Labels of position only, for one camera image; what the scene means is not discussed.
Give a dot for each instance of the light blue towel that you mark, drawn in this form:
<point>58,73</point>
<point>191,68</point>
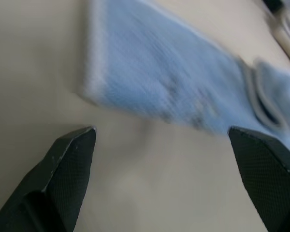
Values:
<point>147,77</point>

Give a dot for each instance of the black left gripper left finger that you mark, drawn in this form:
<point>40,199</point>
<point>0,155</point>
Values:
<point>50,183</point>

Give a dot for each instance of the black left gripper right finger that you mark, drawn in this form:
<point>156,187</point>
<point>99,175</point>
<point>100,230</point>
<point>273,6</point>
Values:
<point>265,174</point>

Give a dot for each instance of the dark object with pale frame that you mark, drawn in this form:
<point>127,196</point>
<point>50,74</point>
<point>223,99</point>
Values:
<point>284,24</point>

